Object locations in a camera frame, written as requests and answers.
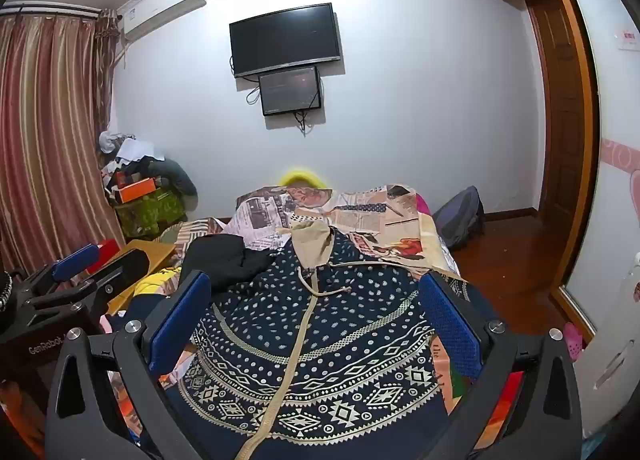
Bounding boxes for orange box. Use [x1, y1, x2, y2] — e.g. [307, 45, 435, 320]
[115, 177, 156, 204]

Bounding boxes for dark green garment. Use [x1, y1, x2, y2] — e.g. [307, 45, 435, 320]
[147, 157, 199, 199]

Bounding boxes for bed with printed cover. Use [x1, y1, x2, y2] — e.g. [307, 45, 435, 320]
[100, 183, 526, 460]

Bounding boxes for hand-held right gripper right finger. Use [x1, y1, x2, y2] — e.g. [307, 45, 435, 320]
[417, 270, 583, 460]

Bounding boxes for dark backpack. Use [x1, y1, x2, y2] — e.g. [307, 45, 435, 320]
[432, 186, 486, 251]

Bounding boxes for red box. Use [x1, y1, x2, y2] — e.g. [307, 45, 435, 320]
[95, 239, 121, 262]

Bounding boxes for pile of clutter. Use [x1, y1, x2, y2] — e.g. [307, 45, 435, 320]
[97, 130, 168, 191]

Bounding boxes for pink slippers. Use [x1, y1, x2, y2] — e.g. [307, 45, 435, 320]
[562, 322, 584, 364]

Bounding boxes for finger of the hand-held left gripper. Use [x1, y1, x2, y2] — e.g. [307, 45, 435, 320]
[82, 248, 151, 300]
[30, 242, 101, 291]

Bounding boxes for wooden door frame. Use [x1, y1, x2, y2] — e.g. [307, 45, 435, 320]
[530, 0, 602, 338]

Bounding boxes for black wall television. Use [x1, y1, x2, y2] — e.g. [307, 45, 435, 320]
[229, 2, 344, 79]

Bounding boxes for wooden door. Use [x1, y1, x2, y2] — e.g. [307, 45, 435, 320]
[525, 0, 587, 291]

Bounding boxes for striped red curtain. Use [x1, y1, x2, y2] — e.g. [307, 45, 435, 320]
[0, 4, 126, 273]

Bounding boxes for white appliance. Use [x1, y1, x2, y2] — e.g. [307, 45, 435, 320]
[572, 252, 640, 441]

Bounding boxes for yellow round object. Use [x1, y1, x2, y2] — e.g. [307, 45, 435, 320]
[277, 167, 329, 190]

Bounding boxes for yellow cloth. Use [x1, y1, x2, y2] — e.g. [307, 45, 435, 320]
[131, 267, 184, 297]

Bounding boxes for small black wall monitor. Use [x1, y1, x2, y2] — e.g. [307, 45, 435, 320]
[258, 66, 322, 117]

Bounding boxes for yellow cardboard box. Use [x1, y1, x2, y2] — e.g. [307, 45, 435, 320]
[102, 239, 176, 316]

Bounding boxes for navy patterned hooded garment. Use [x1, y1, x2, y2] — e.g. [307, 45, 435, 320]
[165, 220, 476, 460]

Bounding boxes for white air conditioner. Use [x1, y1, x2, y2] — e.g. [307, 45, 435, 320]
[120, 0, 208, 42]

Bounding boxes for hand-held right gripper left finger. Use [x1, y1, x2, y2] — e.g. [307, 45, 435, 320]
[45, 270, 213, 460]

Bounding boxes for black garment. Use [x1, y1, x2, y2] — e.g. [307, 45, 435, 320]
[179, 234, 284, 292]

